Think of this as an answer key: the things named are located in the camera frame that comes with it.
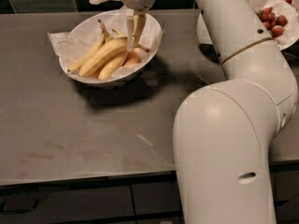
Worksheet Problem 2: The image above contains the dark drawer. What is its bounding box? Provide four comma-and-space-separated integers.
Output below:
0, 187, 134, 224
132, 171, 299, 221

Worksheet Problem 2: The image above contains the right dark drawer front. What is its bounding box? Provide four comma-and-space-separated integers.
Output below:
132, 171, 299, 221

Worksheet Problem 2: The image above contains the white paper strawberry liner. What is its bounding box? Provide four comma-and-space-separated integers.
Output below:
196, 0, 299, 47

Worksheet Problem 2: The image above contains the left dark drawer front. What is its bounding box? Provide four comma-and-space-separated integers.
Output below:
0, 187, 134, 224

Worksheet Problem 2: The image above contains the pile of red strawberries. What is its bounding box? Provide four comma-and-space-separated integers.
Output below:
257, 7, 289, 38

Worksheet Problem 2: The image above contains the white strawberry bowl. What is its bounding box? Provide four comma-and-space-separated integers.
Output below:
196, 0, 299, 52

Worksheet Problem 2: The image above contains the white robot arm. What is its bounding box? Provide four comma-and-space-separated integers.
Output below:
173, 0, 298, 224

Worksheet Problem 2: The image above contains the left black drawer handle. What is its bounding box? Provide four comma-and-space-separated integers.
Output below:
0, 198, 39, 215

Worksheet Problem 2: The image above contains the white banana bowl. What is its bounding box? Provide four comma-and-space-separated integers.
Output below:
59, 9, 164, 90

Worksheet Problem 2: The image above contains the lower small yellow banana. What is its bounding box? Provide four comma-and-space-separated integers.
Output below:
98, 51, 128, 80

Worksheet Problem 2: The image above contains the back yellow banana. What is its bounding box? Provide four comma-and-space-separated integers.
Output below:
67, 20, 114, 71

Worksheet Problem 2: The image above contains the orange fruit in bowl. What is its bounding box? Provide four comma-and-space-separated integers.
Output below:
124, 49, 140, 66

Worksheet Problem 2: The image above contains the white paper bowl liner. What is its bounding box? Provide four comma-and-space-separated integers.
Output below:
47, 3, 166, 81

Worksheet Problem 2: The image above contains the large front yellow banana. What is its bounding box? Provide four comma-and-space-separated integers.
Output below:
78, 36, 129, 77

